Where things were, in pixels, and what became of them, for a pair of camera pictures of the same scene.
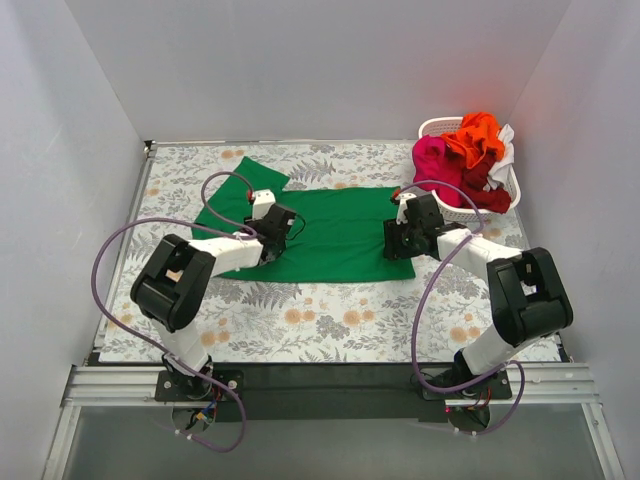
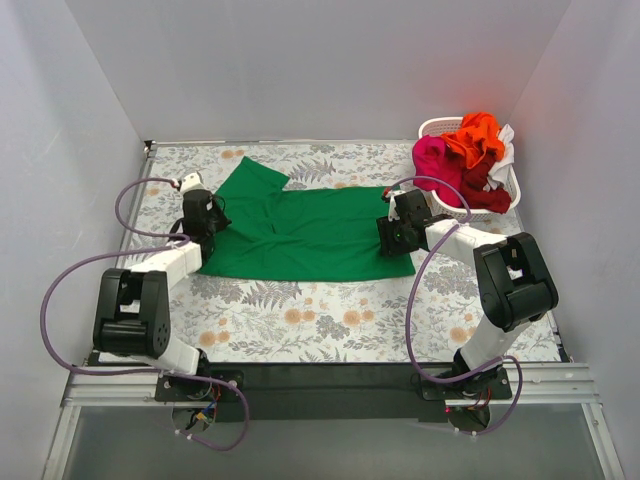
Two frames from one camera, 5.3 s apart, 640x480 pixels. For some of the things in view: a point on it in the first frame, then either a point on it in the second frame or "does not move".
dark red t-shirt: [475, 183] does not move
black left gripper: [275, 248] -> [216, 220]
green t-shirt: [340, 237] does not move
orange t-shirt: [480, 133] does not move
